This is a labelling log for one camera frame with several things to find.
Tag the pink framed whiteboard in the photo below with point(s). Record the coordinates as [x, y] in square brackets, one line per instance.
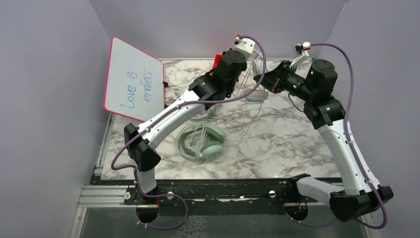
[134, 85]

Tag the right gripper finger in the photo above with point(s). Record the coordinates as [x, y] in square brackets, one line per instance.
[268, 85]
[270, 77]

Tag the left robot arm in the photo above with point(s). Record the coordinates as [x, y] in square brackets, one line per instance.
[214, 87]

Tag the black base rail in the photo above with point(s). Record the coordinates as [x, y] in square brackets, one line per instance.
[213, 196]

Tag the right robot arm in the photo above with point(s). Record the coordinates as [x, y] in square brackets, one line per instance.
[361, 192]

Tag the white headphones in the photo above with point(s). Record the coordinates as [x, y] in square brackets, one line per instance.
[259, 95]

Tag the green headphones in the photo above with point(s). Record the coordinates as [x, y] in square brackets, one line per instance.
[201, 141]

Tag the grey white gaming headset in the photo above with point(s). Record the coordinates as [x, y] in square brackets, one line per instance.
[207, 114]

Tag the red plastic bin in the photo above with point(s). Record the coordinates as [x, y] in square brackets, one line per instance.
[216, 60]

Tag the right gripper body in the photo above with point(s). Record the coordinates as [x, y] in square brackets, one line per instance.
[285, 71]

